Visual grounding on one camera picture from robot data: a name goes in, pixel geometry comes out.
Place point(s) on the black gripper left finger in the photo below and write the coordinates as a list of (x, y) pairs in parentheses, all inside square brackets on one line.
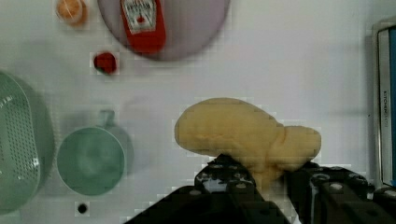
[(224, 192)]

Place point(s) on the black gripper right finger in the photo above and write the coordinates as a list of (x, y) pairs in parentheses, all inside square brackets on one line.
[(336, 195)]

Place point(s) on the yellow plush banana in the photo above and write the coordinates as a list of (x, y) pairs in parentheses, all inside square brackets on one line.
[(249, 135)]

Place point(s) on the green mug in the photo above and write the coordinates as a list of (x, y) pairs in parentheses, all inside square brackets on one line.
[(93, 160)]

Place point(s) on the grey round plate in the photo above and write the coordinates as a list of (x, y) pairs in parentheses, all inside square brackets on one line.
[(190, 26)]

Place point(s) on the black toaster oven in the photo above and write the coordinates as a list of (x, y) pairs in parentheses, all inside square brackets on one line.
[(384, 100)]

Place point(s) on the red strawberry toy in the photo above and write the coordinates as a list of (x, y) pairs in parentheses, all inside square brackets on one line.
[(105, 62)]

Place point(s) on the red ketchup bottle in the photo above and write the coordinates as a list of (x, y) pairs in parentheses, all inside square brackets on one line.
[(143, 25)]

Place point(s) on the green perforated colander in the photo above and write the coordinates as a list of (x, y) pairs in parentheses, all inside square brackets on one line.
[(26, 143)]

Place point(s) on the orange slice toy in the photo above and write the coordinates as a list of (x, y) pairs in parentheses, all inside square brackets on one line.
[(71, 12)]

